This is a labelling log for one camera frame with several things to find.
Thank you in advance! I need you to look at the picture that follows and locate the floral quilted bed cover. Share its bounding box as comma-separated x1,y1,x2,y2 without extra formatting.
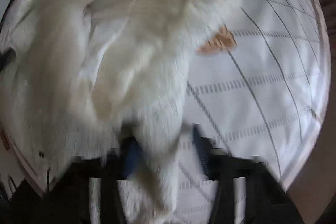
1,0,331,223

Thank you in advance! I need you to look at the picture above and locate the white fuzzy cardigan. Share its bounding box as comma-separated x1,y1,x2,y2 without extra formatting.
1,0,241,223

